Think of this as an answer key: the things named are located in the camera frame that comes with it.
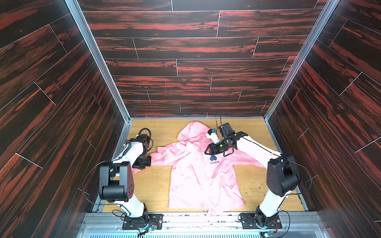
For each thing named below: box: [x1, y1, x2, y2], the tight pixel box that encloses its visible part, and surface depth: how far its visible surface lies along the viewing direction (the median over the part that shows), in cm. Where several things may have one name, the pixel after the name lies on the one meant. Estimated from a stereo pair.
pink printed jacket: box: [131, 120, 267, 211], surface depth 90 cm
